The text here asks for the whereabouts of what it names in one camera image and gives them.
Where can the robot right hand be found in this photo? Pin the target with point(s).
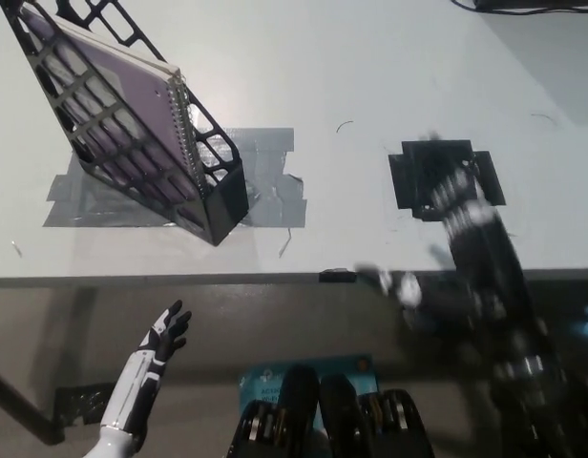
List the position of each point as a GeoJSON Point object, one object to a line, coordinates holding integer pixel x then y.
{"type": "Point", "coordinates": [470, 248]}

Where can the black tape square patch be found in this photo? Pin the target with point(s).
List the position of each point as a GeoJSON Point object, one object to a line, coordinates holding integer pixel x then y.
{"type": "Point", "coordinates": [404, 181]}

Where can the black floor tape patch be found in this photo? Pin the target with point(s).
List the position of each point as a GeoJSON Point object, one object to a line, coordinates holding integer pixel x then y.
{"type": "Point", "coordinates": [84, 403]}

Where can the black ribbed robot torso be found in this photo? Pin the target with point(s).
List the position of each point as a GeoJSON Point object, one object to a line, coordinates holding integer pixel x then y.
{"type": "Point", "coordinates": [342, 420]}

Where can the small black tape strip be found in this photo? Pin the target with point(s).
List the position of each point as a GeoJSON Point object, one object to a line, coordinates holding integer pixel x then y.
{"type": "Point", "coordinates": [337, 276]}

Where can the purple spiral notebook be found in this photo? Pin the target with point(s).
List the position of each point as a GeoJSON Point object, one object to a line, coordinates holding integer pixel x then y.
{"type": "Point", "coordinates": [141, 95]}

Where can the grey duct tape patch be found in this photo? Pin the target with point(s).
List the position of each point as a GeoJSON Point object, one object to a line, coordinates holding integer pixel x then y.
{"type": "Point", "coordinates": [275, 200]}

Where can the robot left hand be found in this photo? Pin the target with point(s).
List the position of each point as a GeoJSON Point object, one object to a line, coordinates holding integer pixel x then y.
{"type": "Point", "coordinates": [141, 381]}

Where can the black lattice file shelf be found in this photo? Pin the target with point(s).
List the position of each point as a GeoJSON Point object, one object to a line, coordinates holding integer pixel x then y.
{"type": "Point", "coordinates": [227, 205]}

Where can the black table leg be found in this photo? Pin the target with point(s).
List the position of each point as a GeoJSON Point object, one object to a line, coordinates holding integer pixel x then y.
{"type": "Point", "coordinates": [22, 405]}

